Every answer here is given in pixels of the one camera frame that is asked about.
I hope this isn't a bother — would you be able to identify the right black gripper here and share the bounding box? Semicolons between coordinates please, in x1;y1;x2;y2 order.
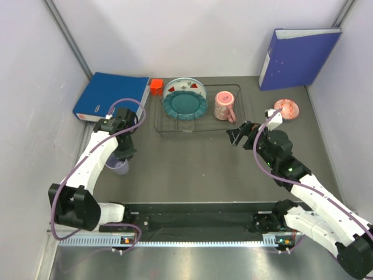
227;121;277;169

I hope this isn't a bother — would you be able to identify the lilac plastic cup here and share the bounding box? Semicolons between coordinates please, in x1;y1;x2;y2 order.
105;154;129;175

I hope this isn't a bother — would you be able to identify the blue and orange patterned bowl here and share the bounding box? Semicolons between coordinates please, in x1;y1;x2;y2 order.
274;99;300;121

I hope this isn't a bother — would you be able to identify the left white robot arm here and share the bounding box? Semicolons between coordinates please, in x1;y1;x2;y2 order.
48;108;139;232

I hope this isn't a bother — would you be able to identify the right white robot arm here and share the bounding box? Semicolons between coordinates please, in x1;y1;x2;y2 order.
226;121;372;279

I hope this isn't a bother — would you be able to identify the pink patterned mug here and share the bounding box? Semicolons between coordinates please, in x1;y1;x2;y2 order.
214;91;237;123

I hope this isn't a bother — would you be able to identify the blue binder lying flat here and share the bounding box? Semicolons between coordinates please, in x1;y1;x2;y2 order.
73;72;149;122

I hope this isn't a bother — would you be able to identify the small red cube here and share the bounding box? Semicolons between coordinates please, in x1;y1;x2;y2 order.
150;79;164;96

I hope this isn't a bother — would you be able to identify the teal scalloped plate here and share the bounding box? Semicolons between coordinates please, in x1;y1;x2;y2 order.
163;90;208;121

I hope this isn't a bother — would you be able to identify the white plate with red fruit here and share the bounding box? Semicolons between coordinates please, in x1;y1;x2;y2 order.
162;78;207;99

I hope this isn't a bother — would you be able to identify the purple binder standing upright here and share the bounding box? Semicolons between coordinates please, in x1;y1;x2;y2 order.
259;28;342;90

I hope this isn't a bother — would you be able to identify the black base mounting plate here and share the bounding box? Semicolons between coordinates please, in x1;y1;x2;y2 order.
98;212;295;234

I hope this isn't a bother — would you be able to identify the black wire dish rack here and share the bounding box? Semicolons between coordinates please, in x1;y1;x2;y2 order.
152;83;245;134

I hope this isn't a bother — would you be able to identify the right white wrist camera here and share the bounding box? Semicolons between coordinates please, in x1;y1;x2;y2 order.
265;108;283;131

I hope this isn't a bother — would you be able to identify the white slotted cable duct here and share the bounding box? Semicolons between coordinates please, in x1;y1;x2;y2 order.
59;235;293;247

